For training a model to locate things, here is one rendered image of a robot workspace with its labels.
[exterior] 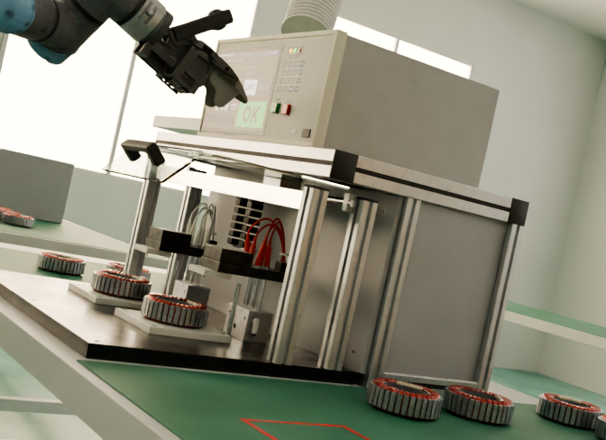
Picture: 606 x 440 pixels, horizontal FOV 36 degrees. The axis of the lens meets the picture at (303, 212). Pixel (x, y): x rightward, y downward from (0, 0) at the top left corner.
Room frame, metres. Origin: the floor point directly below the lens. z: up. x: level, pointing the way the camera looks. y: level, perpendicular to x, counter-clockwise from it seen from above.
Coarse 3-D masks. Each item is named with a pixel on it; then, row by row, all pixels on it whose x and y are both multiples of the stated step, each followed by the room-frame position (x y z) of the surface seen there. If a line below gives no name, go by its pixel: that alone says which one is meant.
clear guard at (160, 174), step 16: (128, 160) 1.48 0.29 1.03; (144, 160) 1.44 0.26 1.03; (176, 160) 1.37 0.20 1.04; (192, 160) 1.34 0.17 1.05; (208, 160) 1.56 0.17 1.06; (224, 160) 1.42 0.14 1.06; (240, 160) 1.38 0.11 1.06; (144, 176) 1.37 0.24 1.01; (160, 176) 1.34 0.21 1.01; (272, 176) 1.62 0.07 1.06; (288, 176) 1.47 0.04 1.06; (304, 176) 1.45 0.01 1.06
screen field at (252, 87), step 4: (248, 80) 1.76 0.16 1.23; (252, 80) 1.74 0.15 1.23; (256, 80) 1.73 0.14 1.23; (260, 80) 1.72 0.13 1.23; (264, 80) 1.70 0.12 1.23; (268, 80) 1.69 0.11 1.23; (244, 84) 1.77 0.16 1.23; (248, 84) 1.75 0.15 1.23; (252, 84) 1.74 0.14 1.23; (256, 84) 1.73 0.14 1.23; (260, 84) 1.72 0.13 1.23; (264, 84) 1.70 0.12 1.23; (268, 84) 1.69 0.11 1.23; (244, 88) 1.76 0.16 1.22; (248, 88) 1.75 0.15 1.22; (252, 88) 1.74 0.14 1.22; (256, 88) 1.72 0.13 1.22; (260, 88) 1.71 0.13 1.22; (264, 88) 1.70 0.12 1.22; (268, 88) 1.69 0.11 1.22; (248, 92) 1.75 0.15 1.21; (252, 92) 1.73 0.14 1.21; (256, 92) 1.72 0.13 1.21; (260, 92) 1.71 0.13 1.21; (264, 92) 1.70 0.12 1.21; (268, 92) 1.69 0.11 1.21
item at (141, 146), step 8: (120, 144) 1.46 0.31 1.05; (128, 144) 1.43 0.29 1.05; (136, 144) 1.41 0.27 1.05; (144, 144) 1.39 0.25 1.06; (152, 144) 1.37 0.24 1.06; (128, 152) 1.45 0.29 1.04; (136, 152) 1.46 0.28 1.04; (152, 152) 1.38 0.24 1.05; (160, 152) 1.38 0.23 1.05; (152, 160) 1.38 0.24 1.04; (160, 160) 1.38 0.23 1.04
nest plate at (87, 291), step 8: (72, 288) 1.75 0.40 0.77; (80, 288) 1.72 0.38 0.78; (88, 288) 1.75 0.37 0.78; (88, 296) 1.68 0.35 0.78; (96, 296) 1.66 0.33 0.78; (104, 296) 1.68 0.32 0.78; (112, 296) 1.71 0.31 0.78; (104, 304) 1.66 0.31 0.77; (112, 304) 1.67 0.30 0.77; (120, 304) 1.68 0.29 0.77; (128, 304) 1.68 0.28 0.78; (136, 304) 1.69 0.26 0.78
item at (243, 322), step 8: (240, 304) 1.65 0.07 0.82; (240, 312) 1.61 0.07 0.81; (248, 312) 1.59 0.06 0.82; (256, 312) 1.59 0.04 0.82; (264, 312) 1.61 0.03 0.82; (240, 320) 1.60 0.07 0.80; (248, 320) 1.59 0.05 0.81; (264, 320) 1.60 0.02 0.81; (224, 328) 1.65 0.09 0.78; (232, 328) 1.62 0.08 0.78; (240, 328) 1.60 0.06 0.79; (248, 328) 1.59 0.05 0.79; (264, 328) 1.61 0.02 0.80; (240, 336) 1.60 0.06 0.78; (248, 336) 1.59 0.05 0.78; (256, 336) 1.60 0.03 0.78; (264, 336) 1.61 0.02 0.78
